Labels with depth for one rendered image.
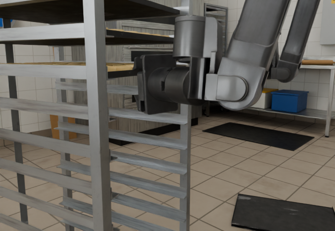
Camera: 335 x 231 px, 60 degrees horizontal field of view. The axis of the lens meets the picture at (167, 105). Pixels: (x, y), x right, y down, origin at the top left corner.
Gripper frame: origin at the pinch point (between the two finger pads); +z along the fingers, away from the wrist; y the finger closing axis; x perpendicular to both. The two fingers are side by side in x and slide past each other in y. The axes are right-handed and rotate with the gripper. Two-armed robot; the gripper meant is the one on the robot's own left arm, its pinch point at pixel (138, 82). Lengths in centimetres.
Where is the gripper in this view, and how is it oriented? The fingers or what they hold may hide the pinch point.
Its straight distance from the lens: 58.7
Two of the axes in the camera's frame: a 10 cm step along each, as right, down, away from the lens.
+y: -0.5, -9.9, -1.4
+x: -8.4, 1.2, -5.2
